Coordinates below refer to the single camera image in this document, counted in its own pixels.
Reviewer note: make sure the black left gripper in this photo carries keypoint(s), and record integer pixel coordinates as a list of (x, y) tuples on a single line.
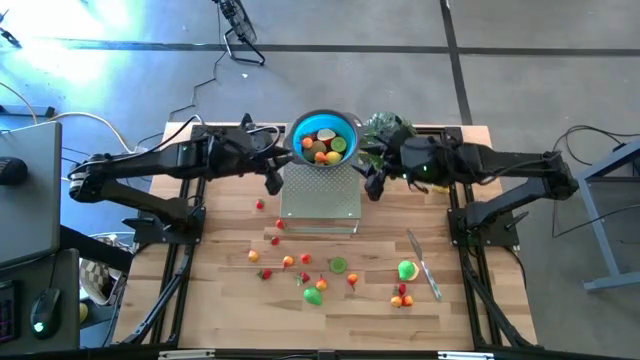
[(250, 150)]

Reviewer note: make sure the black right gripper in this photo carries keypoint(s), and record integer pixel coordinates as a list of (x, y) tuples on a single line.
[(420, 160)]

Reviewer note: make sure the small orange toy fruit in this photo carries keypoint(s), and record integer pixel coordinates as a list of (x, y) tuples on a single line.
[(320, 158), (396, 301)]

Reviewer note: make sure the toy kiwi half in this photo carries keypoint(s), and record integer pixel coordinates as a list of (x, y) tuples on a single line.
[(338, 265), (338, 144)]

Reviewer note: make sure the blue collapsible colander bowl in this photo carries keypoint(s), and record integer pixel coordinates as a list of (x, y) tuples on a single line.
[(300, 129)]

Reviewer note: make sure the red toy apple half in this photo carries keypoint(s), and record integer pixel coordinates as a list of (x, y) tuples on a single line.
[(326, 134)]

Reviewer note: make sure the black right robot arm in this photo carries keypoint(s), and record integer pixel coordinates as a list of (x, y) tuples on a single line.
[(510, 165)]

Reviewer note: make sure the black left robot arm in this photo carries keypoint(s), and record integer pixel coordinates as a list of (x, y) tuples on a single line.
[(140, 167)]

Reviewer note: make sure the red orange toy fruit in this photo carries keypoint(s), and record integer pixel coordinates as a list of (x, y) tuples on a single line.
[(408, 300)]

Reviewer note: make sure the potted green plant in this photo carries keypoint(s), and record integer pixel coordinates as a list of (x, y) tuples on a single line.
[(382, 127)]

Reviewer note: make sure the pointed yellow toy lemon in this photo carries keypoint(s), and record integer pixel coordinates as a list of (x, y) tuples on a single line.
[(441, 190)]

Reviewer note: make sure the orange toy peach with stem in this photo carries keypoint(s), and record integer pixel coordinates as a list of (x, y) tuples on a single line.
[(288, 261)]

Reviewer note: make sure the red toy tomato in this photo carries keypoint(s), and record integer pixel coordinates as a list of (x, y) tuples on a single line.
[(305, 258)]

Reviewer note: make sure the red orange toy persimmon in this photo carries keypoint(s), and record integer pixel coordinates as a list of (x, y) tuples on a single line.
[(352, 279)]

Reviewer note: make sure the silver table knife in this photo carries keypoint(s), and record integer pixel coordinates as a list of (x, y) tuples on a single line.
[(427, 272)]

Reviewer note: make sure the orange yellow toy pear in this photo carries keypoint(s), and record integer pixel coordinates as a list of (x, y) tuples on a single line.
[(321, 284)]

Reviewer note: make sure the green toy pear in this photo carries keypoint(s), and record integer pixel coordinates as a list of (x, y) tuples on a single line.
[(313, 295)]

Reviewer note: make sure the black floor fan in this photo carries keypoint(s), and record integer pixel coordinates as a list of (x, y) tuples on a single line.
[(240, 22)]

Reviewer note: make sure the beige checkered cushion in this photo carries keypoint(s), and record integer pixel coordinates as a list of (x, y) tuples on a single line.
[(97, 280)]

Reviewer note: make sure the black desk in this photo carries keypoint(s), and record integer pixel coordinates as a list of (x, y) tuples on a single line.
[(65, 280)]

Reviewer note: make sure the small yellow object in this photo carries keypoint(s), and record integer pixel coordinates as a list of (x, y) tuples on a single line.
[(83, 312)]

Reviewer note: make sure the grey desk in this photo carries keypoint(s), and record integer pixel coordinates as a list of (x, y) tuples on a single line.
[(30, 215)]

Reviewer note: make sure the grey floor bar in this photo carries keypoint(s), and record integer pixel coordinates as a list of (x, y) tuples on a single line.
[(30, 111)]

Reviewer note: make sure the black round device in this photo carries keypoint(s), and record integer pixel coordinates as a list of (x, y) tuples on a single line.
[(11, 171)]

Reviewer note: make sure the black computer mouse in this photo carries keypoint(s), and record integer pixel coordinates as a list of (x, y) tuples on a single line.
[(45, 310)]

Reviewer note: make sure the black tripod leg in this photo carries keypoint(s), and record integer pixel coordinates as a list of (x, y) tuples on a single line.
[(10, 37)]

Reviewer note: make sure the black keyboard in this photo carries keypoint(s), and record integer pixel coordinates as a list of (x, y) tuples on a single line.
[(7, 315)]

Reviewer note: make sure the black clamp mount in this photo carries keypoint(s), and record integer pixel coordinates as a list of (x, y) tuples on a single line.
[(245, 119)]

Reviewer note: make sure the black aluminium table frame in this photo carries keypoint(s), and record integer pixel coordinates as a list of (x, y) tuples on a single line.
[(452, 134)]

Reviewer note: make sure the silver metal bracket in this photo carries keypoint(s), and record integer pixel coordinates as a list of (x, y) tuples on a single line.
[(187, 355), (467, 356)]

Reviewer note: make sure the blue grey table frame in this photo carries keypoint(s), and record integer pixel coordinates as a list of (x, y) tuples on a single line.
[(604, 235)]

